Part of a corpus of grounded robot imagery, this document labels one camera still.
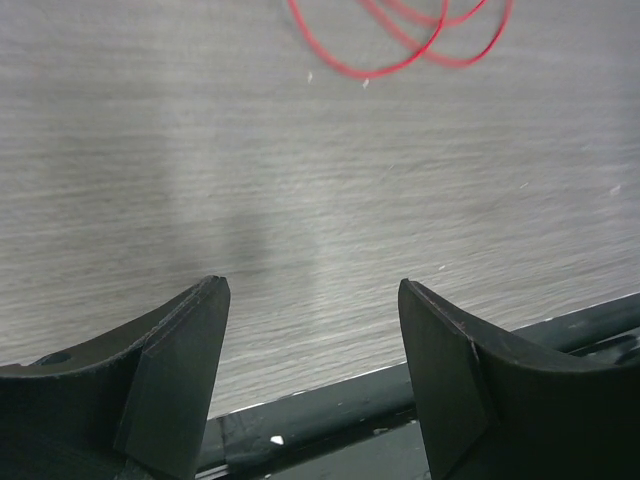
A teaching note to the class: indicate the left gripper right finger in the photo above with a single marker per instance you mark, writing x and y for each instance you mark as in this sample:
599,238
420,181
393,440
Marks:
558,399

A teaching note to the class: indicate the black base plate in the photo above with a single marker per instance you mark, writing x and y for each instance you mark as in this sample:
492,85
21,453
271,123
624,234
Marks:
254,436

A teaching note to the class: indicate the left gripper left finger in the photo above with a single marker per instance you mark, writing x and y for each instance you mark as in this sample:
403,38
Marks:
131,403

